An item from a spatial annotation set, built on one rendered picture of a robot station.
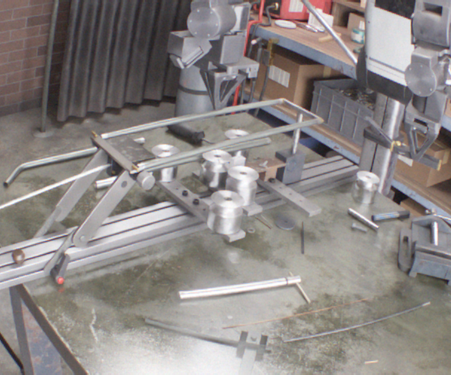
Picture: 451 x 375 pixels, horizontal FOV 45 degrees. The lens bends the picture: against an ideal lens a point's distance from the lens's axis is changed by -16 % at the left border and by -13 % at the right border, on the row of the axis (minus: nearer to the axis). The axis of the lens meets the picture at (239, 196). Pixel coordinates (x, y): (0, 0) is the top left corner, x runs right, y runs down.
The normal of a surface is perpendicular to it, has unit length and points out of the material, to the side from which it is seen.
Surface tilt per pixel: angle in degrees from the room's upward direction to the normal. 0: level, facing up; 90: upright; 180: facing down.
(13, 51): 90
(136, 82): 90
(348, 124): 90
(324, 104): 90
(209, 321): 0
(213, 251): 0
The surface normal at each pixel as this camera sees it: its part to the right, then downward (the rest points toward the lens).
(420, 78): -0.54, 0.41
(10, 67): 0.65, 0.45
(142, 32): -0.21, 0.45
